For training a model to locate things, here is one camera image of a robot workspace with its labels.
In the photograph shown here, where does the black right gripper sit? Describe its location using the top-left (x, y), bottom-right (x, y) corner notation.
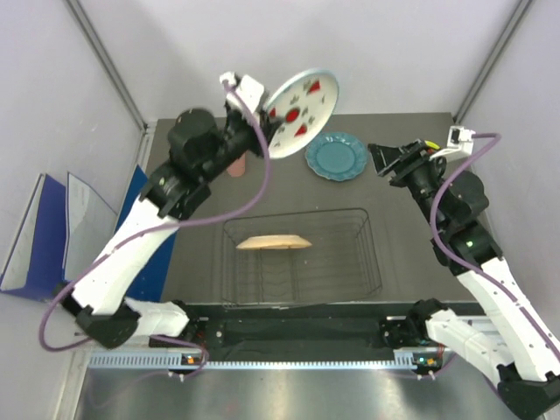
top-left (367, 140), bottom-right (445, 231)

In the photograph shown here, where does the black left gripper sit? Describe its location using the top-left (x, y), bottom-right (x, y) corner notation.
top-left (199, 97), bottom-right (283, 183)

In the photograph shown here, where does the pink plastic cup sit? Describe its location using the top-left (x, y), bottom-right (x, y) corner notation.
top-left (227, 153), bottom-right (246, 178)

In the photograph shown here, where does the teal scalloped plate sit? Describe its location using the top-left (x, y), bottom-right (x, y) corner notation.
top-left (304, 132), bottom-right (368, 182)

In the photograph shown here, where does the yellow-green plastic bowl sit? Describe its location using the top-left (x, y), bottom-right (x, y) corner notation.
top-left (424, 140), bottom-right (440, 150)

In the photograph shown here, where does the white patterned plate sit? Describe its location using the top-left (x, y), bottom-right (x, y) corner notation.
top-left (263, 68), bottom-right (340, 159)

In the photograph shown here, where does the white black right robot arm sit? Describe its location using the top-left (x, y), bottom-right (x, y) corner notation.
top-left (367, 128), bottom-right (559, 419)

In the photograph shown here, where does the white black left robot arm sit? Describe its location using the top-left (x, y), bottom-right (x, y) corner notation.
top-left (59, 105), bottom-right (281, 349)

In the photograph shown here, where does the beige plate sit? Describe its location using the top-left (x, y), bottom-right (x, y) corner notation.
top-left (236, 234), bottom-right (312, 250)

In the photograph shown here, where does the blue folder right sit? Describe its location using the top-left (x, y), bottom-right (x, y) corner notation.
top-left (110, 166), bottom-right (176, 302)

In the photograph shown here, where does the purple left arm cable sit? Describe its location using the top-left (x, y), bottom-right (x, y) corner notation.
top-left (38, 80), bottom-right (272, 380)

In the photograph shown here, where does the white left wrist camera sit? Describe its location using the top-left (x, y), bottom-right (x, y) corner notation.
top-left (219, 72), bottom-right (268, 113)

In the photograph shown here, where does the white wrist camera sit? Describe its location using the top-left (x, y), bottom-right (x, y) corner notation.
top-left (219, 72), bottom-right (268, 113)
top-left (430, 126), bottom-right (476, 162)

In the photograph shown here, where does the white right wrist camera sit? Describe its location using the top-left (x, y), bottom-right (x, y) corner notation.
top-left (430, 126), bottom-right (476, 162)

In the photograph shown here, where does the black wire dish rack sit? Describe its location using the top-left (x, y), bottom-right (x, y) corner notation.
top-left (221, 208), bottom-right (382, 309)

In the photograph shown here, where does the blue ring binder middle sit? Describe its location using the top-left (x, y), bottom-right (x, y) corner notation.
top-left (62, 172), bottom-right (117, 282)

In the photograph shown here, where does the blue ring binder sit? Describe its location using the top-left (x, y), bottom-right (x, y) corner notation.
top-left (62, 172), bottom-right (117, 282)
top-left (1, 173), bottom-right (67, 302)

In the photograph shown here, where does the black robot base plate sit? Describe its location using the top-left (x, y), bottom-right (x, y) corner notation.
top-left (179, 299), bottom-right (442, 349)

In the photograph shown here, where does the grey slotted cable duct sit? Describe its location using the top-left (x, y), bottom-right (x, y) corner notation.
top-left (87, 349), bottom-right (437, 371)

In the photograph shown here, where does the blue ring binder left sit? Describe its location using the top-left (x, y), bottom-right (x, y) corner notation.
top-left (1, 173), bottom-right (67, 302)

